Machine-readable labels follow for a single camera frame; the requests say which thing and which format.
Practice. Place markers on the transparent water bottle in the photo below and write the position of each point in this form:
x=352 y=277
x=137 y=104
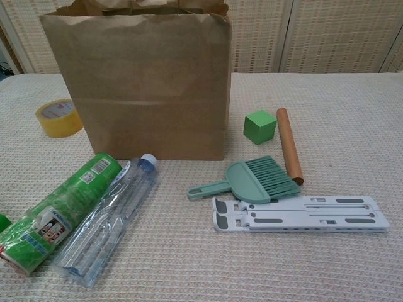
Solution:
x=104 y=229

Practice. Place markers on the green tube package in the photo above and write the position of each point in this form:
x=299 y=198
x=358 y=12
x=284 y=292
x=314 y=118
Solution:
x=72 y=195

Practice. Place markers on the small green object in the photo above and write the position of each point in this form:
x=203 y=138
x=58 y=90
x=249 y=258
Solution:
x=3 y=224

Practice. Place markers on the green hand brush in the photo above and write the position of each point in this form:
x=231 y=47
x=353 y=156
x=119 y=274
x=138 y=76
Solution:
x=248 y=182

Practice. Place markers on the brown paper bag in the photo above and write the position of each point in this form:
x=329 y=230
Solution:
x=141 y=94

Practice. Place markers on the green cube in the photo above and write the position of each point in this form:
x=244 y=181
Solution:
x=259 y=127

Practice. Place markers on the brown cardboard tube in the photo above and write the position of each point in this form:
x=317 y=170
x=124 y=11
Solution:
x=289 y=144

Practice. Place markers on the beige woven tablecloth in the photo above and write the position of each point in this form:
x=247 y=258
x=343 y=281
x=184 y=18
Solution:
x=189 y=267

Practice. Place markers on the white folding laptop stand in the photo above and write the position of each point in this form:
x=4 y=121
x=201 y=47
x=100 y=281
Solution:
x=299 y=217

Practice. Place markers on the yellow tape roll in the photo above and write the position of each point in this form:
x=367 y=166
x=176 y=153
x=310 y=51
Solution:
x=63 y=126

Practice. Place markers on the bamboo folding screen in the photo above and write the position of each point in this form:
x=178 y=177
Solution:
x=315 y=34

